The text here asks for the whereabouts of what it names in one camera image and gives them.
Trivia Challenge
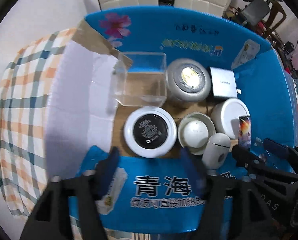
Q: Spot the white oval earbud case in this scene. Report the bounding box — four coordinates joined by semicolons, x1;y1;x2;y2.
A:
202;133;231;170

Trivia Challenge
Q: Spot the colourful galaxy print can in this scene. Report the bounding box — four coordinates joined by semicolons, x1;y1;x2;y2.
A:
238;116;251;150

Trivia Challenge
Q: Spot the white round jar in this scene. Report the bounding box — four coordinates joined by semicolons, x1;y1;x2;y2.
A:
211;98;250;140

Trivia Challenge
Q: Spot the white round black-top tin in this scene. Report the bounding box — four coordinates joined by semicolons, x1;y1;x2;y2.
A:
124;106;177;158

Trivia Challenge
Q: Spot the clear plastic cube box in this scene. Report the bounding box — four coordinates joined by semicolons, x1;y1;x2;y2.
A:
112;52;167;107

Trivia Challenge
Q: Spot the white cream jar open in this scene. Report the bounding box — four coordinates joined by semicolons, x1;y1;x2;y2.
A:
178;112;216;155

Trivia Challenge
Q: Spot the blue milk carton box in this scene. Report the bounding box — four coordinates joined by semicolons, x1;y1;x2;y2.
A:
44;6;298;239

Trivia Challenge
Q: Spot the grey square box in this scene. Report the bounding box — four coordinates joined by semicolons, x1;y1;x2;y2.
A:
209;67;238;99

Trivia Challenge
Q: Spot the silver round tin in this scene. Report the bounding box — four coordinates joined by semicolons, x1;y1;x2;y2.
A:
165;58;212;103

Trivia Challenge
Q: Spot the plaid orange blue cloth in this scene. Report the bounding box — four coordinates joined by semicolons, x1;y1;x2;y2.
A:
0;28;80;240

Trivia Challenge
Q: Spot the black weight bench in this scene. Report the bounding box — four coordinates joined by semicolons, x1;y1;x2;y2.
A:
239;0;270;26

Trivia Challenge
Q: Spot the wooden chair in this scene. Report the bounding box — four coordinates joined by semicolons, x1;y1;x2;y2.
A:
263;0;287;38

